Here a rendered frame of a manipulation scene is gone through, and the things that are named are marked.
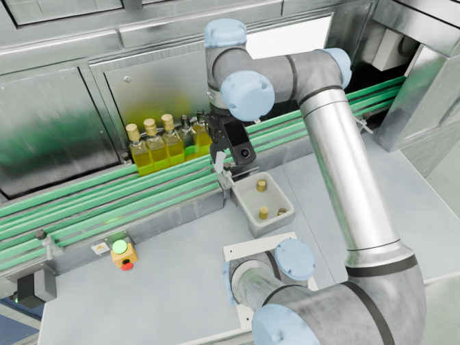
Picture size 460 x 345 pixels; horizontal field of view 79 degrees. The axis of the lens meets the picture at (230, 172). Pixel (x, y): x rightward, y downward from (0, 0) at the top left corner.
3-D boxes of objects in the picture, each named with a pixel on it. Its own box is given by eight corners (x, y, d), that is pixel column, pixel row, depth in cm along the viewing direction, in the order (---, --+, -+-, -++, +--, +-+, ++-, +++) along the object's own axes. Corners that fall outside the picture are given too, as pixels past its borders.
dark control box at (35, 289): (56, 277, 98) (44, 267, 91) (57, 298, 93) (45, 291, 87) (30, 287, 95) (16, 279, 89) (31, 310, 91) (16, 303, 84)
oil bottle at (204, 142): (209, 156, 117) (205, 116, 101) (214, 165, 114) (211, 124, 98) (196, 160, 116) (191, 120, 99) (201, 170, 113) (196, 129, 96)
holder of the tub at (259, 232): (258, 174, 128) (259, 163, 122) (291, 222, 112) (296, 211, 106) (224, 187, 123) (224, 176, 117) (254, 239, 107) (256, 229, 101)
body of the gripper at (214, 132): (231, 124, 73) (231, 83, 63) (246, 145, 68) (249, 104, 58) (204, 133, 71) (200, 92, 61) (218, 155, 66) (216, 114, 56)
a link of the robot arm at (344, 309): (272, 286, 85) (411, 396, 32) (225, 300, 83) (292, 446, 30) (262, 247, 87) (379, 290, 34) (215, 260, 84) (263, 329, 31)
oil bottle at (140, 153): (155, 174, 111) (142, 135, 94) (159, 185, 108) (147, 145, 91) (142, 180, 109) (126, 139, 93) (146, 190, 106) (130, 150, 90)
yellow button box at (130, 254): (133, 245, 105) (128, 236, 100) (139, 262, 101) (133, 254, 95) (115, 252, 103) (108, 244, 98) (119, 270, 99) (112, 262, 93)
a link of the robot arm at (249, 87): (302, 74, 41) (274, 41, 47) (228, 86, 39) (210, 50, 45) (292, 117, 47) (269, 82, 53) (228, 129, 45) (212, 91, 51)
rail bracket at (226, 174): (219, 165, 113) (218, 144, 104) (237, 196, 103) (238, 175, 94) (212, 168, 112) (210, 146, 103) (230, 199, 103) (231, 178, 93)
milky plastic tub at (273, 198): (264, 182, 124) (266, 169, 118) (293, 222, 111) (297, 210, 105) (229, 196, 119) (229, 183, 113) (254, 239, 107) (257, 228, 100)
